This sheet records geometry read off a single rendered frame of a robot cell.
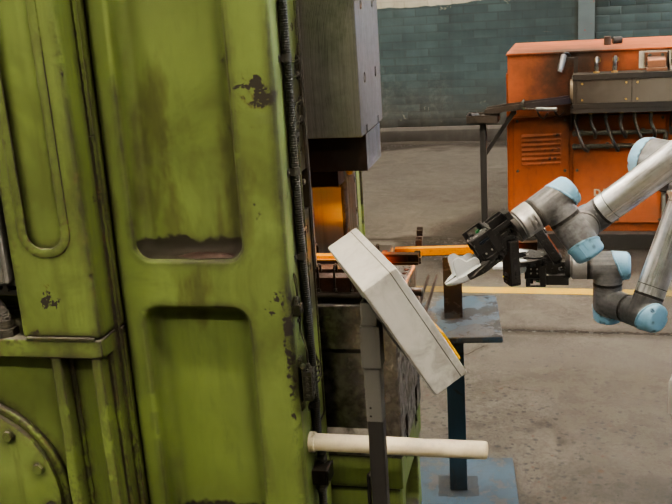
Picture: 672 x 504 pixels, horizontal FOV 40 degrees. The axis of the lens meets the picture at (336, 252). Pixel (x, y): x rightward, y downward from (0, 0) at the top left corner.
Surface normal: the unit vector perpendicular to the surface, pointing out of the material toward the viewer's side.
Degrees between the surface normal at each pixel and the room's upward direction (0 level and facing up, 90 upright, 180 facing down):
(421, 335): 90
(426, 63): 89
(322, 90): 90
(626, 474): 0
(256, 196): 89
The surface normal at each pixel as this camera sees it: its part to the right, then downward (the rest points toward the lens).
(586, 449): -0.07, -0.96
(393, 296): 0.22, 0.25
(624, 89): -0.25, 0.29
